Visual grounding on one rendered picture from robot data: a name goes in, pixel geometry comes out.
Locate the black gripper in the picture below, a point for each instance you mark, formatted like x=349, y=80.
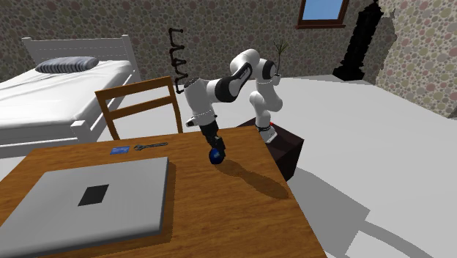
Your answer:
x=212, y=137

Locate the dark blue ball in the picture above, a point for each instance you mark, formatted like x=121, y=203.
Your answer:
x=216, y=156

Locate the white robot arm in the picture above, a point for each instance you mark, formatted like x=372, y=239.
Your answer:
x=200, y=100

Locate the dark adjustable wrench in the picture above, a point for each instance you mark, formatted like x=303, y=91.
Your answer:
x=150, y=146

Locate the dark robot stand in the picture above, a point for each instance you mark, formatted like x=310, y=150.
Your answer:
x=285, y=148

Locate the wooden table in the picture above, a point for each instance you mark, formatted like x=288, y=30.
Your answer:
x=228, y=211

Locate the wooden chair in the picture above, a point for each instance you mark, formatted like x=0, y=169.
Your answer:
x=139, y=107

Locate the blue card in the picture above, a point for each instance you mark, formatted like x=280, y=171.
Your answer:
x=120, y=150

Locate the small plant in white pot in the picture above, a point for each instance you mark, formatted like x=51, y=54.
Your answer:
x=278, y=62

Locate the closed grey laptop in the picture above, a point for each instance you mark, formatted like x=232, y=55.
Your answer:
x=89, y=200

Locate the white bed with striped pillow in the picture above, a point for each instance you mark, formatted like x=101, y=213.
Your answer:
x=53, y=100

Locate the black irregular tall object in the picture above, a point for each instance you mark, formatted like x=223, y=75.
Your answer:
x=360, y=43

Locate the window with brown frame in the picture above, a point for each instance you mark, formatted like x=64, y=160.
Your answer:
x=323, y=12

